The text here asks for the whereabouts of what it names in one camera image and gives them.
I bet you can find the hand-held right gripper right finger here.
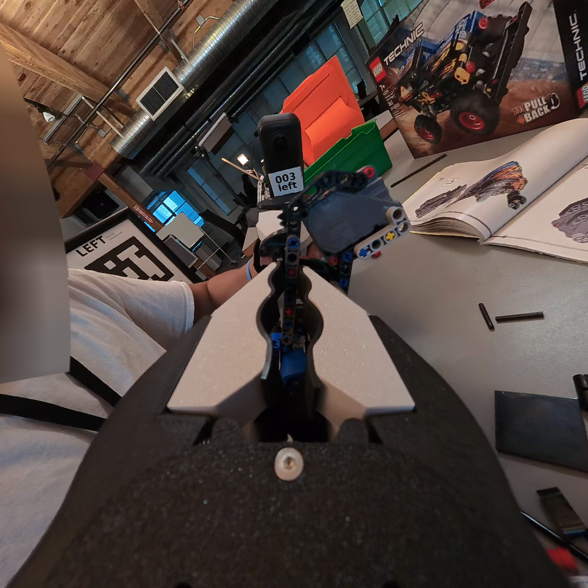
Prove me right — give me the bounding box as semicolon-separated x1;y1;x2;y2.
304;270;417;437

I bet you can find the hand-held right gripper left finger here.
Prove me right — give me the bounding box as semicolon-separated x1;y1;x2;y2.
167;262;281;439

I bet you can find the lego vehicle chassis model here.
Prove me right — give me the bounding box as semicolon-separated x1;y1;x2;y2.
257;166;412;391

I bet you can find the lego instruction booklet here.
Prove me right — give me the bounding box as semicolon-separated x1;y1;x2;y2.
404;117;588;262

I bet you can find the person's left forearm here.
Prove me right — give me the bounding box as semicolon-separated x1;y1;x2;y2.
187;264;258;319

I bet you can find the long black lego axle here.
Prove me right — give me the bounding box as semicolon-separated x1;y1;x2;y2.
390;154;447;187

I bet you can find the black square lego panel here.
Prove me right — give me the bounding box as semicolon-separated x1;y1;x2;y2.
494;390;587;460

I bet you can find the lego set box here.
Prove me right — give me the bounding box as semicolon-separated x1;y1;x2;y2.
365;0;588;159

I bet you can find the orange plastic bin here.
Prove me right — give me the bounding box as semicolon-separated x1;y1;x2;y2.
282;56;366;166

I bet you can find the green plastic bin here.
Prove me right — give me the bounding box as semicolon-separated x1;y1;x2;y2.
303;119;393;189

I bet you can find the white air vent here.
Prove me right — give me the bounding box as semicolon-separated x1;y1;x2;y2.
136;66;185;121

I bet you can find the framed left marker sign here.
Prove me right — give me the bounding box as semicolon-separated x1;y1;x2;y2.
64;208;198;283

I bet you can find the black chest harness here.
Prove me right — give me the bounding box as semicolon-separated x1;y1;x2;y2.
0;357;121;432

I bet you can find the silver ventilation duct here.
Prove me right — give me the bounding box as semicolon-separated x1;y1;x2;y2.
110;0;285;159

